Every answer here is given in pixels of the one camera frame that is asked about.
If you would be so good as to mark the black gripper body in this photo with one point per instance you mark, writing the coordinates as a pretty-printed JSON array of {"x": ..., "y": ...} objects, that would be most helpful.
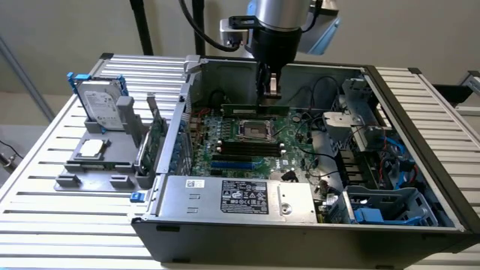
[{"x": 275, "y": 45}]

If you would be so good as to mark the green RAM stick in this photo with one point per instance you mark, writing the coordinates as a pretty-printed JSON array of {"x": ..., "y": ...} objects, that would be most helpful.
[{"x": 243, "y": 109}]

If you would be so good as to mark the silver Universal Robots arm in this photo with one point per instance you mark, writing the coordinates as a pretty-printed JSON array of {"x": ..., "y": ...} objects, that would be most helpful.
[{"x": 279, "y": 12}]

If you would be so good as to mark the black RAM slot bank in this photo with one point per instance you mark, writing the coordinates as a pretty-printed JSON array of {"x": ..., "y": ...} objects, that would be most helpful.
[{"x": 249, "y": 147}]

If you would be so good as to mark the blue expansion slot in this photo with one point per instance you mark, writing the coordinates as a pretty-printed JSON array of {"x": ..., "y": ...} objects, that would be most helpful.
[{"x": 231, "y": 166}]

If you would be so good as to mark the black stand pole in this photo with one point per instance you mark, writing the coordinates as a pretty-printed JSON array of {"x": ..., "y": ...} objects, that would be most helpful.
[
  {"x": 199, "y": 42},
  {"x": 143, "y": 25}
]

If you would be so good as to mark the green Dell motherboard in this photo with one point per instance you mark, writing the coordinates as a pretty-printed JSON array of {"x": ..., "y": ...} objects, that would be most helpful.
[{"x": 296, "y": 146}]

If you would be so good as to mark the grey metal drive cage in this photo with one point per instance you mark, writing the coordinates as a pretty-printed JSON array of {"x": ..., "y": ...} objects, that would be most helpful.
[{"x": 356, "y": 112}]

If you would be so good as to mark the green graphics card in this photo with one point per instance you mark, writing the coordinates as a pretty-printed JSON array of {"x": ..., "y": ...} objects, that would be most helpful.
[{"x": 152, "y": 140}]

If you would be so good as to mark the hard disk in blue carrier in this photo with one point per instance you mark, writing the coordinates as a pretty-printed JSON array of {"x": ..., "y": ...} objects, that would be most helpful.
[{"x": 101, "y": 107}]

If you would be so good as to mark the silver power supply unit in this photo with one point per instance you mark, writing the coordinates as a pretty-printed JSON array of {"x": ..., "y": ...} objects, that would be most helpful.
[{"x": 209, "y": 199}]

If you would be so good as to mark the grey parts rack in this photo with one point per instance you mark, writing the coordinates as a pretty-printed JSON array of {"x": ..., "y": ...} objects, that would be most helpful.
[{"x": 123, "y": 157}]

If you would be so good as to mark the silver CPU chip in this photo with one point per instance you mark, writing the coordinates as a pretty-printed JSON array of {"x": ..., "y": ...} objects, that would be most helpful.
[{"x": 92, "y": 147}]

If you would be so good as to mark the blue plastic disk bay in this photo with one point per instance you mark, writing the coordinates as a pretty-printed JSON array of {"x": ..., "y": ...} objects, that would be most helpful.
[{"x": 397, "y": 202}]

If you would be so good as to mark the blue case latch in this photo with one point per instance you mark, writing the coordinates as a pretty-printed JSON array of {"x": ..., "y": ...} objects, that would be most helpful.
[{"x": 137, "y": 197}]

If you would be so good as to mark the black open PC case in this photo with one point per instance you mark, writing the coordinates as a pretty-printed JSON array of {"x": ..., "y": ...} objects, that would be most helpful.
[{"x": 263, "y": 242}]

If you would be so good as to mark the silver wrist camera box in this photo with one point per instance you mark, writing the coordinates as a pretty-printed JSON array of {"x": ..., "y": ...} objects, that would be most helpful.
[{"x": 233, "y": 29}]

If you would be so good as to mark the CPU socket with metal frame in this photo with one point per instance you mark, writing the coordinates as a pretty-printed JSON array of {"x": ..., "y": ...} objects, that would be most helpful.
[{"x": 255, "y": 130}]

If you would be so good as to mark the aluminium frame rail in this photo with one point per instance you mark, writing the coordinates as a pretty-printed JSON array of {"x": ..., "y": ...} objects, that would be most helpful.
[{"x": 471, "y": 81}]

